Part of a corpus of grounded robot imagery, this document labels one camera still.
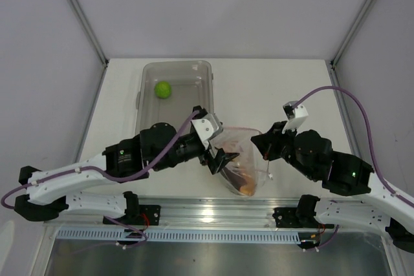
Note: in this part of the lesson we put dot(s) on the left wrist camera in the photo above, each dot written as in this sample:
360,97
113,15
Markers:
205,125

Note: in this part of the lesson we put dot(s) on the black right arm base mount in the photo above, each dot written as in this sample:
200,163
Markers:
301,216

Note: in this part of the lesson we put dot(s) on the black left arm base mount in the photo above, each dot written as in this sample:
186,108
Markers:
143,215

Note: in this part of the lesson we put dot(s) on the aluminium table edge rail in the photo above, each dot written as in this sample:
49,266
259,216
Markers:
176,213

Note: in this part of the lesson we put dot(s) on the white slotted cable duct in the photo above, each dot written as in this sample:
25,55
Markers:
177,235

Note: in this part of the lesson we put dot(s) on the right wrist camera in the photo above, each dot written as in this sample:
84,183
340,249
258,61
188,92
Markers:
296,116

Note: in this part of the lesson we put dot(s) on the corner aluminium post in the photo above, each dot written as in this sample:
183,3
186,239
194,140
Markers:
352,31
85,25

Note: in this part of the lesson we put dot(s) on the clear zip top bag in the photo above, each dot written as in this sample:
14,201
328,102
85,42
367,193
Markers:
249,161

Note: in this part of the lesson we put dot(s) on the green lime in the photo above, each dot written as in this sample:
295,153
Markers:
162,90

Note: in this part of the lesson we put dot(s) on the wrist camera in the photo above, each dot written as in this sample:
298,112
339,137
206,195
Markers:
205,125
296,116

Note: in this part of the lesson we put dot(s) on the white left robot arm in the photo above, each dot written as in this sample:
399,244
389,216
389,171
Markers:
49,194

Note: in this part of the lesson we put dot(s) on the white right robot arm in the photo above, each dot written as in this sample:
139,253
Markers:
341,174

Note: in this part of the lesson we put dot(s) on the clear plastic food bin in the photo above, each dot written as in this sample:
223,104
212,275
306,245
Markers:
191,85

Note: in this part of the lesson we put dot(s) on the left corner aluminium post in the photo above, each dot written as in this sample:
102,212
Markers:
85,25

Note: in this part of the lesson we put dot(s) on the right corner aluminium post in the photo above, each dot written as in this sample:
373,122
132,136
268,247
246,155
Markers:
352,31

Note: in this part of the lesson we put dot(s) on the red yellow mango slice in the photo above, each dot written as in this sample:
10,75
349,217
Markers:
243,184

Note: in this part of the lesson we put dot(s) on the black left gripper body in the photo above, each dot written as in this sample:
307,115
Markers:
187,150

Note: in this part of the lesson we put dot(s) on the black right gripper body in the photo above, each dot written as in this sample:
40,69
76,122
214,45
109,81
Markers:
282,143

